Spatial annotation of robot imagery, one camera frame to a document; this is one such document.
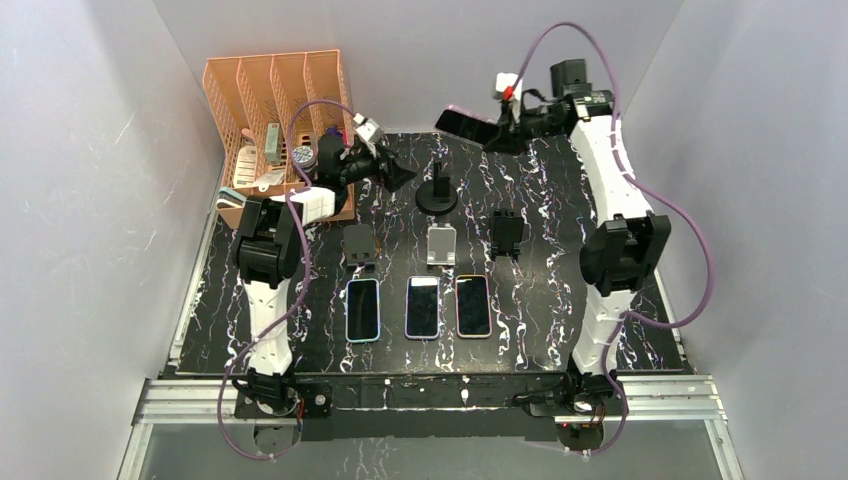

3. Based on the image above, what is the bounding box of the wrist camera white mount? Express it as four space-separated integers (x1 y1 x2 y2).
493 72 522 102
353 113 383 145

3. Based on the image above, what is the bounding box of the aluminium frame rail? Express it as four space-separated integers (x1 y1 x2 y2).
119 375 743 479

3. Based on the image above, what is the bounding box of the orange plastic file organizer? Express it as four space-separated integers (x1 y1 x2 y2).
202 50 355 196

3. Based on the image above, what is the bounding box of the green white small box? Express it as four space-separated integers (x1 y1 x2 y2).
264 123 284 167

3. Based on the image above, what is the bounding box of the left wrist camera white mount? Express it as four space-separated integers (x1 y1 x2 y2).
353 113 383 145

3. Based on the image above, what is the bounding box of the white paper card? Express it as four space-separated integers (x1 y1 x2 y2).
232 145 258 188

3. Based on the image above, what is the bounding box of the phone with blue case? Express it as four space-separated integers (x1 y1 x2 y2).
345 278 381 343

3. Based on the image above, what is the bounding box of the black folding phone stand left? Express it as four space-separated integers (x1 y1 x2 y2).
343 224 377 269

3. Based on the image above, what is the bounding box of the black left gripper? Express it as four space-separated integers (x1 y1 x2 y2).
340 144 417 193

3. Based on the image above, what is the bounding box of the phone with purple clear case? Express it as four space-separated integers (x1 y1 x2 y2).
434 105 499 145

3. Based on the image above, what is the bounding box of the black clamp phone stand right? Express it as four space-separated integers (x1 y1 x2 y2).
489 209 525 260

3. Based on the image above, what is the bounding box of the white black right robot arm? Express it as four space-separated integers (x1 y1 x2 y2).
436 59 672 414

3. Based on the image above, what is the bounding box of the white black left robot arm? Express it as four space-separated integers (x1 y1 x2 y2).
233 134 417 416

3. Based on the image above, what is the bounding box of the black round base phone stand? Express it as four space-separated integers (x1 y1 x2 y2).
415 161 458 216

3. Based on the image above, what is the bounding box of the teal bordered item beside organizer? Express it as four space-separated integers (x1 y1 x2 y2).
215 186 247 210

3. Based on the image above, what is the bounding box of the phone with lilac case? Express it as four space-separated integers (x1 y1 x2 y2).
405 276 440 340

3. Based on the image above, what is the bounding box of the phone with pink case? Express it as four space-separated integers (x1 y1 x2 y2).
455 275 492 339

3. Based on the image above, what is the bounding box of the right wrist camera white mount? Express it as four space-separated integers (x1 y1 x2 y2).
493 72 522 102

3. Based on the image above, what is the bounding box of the round tin blue white label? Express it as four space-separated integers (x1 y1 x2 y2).
291 145 317 175

